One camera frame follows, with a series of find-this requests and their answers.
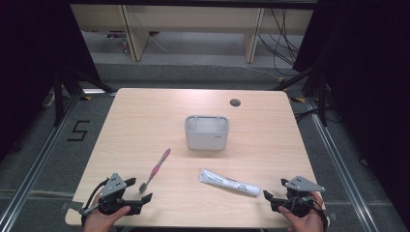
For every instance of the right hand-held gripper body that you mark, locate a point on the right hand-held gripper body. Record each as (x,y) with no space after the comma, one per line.
(298,199)

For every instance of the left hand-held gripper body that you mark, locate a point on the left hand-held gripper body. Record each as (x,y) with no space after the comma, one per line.
(111,190)

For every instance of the pink toothbrush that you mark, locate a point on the pink toothbrush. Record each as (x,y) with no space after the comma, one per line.
(155,170)

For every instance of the white toothpaste tube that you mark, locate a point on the white toothpaste tube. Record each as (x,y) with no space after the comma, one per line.
(227,182)

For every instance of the white plastic holder box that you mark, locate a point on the white plastic holder box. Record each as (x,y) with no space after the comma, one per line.
(207,132)

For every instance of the person's right hand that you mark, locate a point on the person's right hand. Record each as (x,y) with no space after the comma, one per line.
(304,222)

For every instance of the person's left hand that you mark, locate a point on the person's left hand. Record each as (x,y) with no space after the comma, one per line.
(103,220)

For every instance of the black metal stand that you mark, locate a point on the black metal stand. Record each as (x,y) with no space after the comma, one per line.
(59,96)
(320,93)

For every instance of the black curtain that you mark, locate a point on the black curtain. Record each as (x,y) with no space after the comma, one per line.
(29,64)
(364,80)

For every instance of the light wooden shelf unit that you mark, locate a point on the light wooden shelf unit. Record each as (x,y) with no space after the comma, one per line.
(193,16)

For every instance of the metal floor rail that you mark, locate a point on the metal floor rail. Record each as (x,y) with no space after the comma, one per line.
(341,174)
(32,167)

